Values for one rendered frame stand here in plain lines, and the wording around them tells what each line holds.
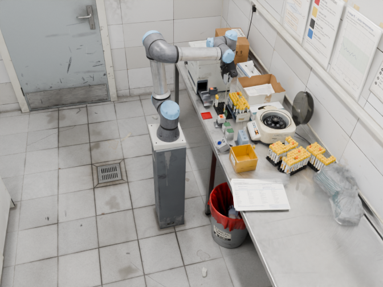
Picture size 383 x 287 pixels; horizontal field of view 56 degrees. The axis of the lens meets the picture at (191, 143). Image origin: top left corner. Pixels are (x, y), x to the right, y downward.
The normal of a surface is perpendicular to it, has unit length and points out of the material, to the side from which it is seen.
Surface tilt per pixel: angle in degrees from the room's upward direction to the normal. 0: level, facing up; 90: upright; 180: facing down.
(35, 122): 0
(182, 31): 90
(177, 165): 90
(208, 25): 90
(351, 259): 0
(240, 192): 1
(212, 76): 90
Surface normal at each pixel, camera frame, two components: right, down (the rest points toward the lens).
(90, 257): 0.03, -0.73
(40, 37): 0.26, 0.67
